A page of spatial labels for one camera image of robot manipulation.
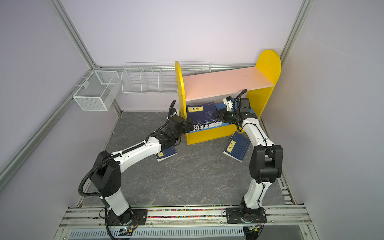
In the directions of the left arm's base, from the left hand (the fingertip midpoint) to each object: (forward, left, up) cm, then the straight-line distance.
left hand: (189, 123), depth 85 cm
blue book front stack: (0, -4, 0) cm, 4 cm away
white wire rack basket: (+34, +20, +9) cm, 41 cm away
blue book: (+6, -8, +2) cm, 10 cm away
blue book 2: (-5, -32, -21) cm, 38 cm away
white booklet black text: (+1, -7, -5) cm, 9 cm away
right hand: (+4, -15, +1) cm, 15 cm away
